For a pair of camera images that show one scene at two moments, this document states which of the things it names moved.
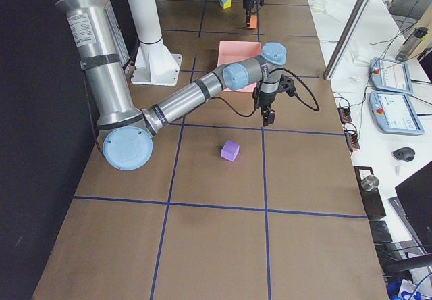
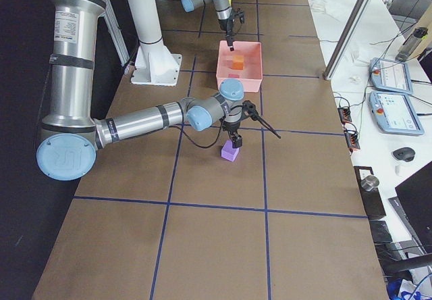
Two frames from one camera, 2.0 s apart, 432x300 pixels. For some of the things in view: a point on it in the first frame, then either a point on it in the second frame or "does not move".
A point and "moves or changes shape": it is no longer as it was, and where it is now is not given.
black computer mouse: x=406 y=154 does not move
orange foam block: x=253 y=21 moves or changes shape
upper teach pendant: x=391 y=76 does not move
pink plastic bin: x=230 y=51 does not move
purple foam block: x=230 y=151 does not move
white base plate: x=154 y=64 does not move
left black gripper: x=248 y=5 → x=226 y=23
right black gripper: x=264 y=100 → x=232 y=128
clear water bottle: x=411 y=44 does not move
